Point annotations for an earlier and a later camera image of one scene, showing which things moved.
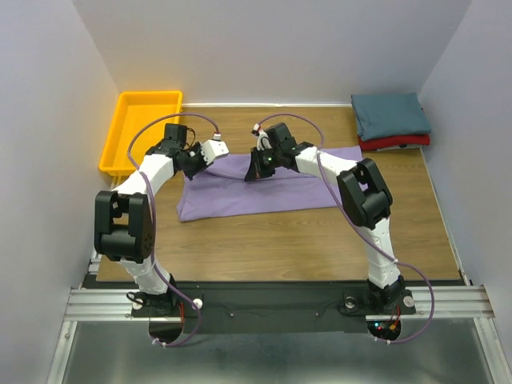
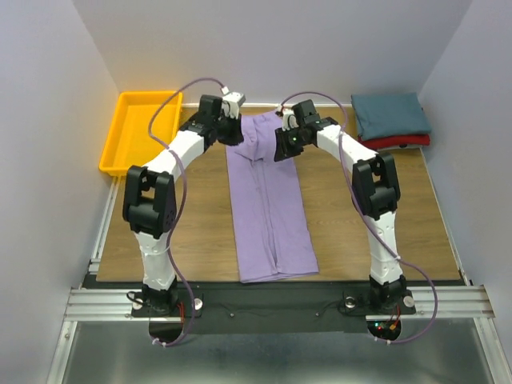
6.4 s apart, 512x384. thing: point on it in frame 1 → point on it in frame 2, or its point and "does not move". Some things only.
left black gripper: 202,166 → 237,137
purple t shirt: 221,190 → 272,237
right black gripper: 256,170 → 282,150
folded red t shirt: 424,140 does not move
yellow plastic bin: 134,110 does not move
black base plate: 275,308 does not move
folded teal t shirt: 390,114 does not move
